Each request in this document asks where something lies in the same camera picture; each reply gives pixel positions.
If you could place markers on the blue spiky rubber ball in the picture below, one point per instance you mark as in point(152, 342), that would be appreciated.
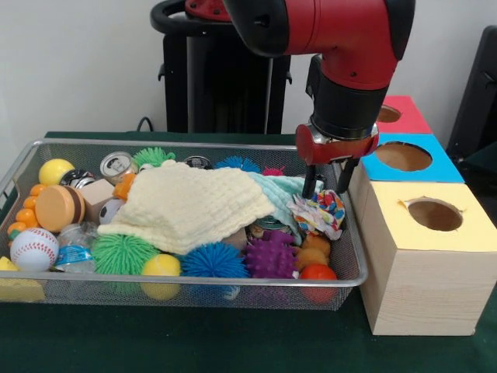
point(213, 260)

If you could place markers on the brown plush croissant toy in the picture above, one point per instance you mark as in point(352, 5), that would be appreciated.
point(312, 254)

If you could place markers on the green cloth side table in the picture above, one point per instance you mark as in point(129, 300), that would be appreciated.
point(487, 153)

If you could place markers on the black chair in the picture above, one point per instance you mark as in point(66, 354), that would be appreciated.
point(477, 97)

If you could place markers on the colourful patterned cloth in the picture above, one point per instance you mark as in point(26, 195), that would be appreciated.
point(322, 213)

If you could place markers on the silver mesh bin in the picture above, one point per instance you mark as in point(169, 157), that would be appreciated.
point(97, 295)

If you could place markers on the light blue waffle cloth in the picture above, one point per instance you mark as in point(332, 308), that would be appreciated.
point(279, 190)

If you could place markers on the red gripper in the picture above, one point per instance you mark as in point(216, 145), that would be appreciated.
point(334, 149)

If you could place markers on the wooden box with three holes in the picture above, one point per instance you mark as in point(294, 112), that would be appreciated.
point(427, 291)

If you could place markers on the plain wooden cube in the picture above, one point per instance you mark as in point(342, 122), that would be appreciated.
point(93, 194)

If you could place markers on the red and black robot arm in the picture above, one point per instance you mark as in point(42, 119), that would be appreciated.
point(341, 39)

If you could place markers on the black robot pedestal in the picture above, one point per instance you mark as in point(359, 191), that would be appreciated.
point(217, 85)

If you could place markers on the purple spiky monster ball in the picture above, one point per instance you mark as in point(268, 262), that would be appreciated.
point(270, 256)

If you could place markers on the green spiky rubber ball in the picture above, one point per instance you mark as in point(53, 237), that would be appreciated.
point(120, 252)

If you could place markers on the cream waffle cloth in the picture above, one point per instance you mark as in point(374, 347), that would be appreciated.
point(186, 202)

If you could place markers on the dark green table cloth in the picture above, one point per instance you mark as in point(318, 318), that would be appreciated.
point(194, 342)

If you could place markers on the orange ball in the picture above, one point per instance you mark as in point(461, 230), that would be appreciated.
point(318, 272)

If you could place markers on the white baseball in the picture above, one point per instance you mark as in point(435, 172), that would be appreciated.
point(34, 248)

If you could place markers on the round wooden burger toy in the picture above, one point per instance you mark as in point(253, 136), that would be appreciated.
point(58, 208)

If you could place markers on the yellow ball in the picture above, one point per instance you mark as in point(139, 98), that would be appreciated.
point(161, 266)

